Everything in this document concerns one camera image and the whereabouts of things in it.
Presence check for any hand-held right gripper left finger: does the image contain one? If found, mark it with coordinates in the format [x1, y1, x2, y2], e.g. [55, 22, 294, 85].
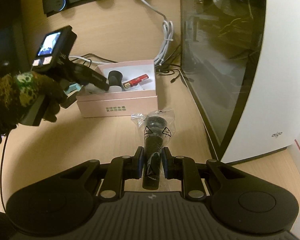
[60, 146, 144, 198]

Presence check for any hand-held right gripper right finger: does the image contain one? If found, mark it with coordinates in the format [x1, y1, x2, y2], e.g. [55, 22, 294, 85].
[162, 146, 243, 198]

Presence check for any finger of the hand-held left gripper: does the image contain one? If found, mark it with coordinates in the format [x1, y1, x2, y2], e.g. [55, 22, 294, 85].
[96, 80, 111, 92]

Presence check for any black hair dryer nozzle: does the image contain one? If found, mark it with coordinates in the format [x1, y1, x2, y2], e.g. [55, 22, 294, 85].
[107, 70, 124, 87]

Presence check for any white USB charger cube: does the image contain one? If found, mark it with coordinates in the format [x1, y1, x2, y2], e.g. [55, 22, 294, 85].
[83, 84, 108, 96]

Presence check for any pink cardboard box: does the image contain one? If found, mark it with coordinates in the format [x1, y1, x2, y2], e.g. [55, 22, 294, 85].
[76, 59, 158, 118]

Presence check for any black tool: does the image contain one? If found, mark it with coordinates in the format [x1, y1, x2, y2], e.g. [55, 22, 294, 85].
[131, 107, 177, 190]

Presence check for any person's left hand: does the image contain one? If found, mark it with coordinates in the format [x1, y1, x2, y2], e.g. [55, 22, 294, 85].
[0, 71, 67, 133]

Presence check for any dark monitor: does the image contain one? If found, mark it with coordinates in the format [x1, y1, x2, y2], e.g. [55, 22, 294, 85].
[0, 24, 23, 68]

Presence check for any white computer case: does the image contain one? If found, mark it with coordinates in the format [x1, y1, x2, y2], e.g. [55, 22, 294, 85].
[179, 0, 300, 167]

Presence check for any white looped cable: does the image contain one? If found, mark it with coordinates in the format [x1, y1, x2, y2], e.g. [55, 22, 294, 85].
[70, 55, 115, 64]

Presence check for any black cable behind box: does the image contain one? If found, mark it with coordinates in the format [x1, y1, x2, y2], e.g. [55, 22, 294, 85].
[72, 53, 115, 63]

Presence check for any black cable with plug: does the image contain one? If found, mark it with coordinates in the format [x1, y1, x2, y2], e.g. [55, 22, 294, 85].
[155, 62, 190, 84]

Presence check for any white bundled cable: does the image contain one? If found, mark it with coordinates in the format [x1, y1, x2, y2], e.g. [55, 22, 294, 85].
[126, 0, 175, 67]

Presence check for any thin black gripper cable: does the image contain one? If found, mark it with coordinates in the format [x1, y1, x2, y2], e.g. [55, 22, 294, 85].
[0, 130, 12, 212]

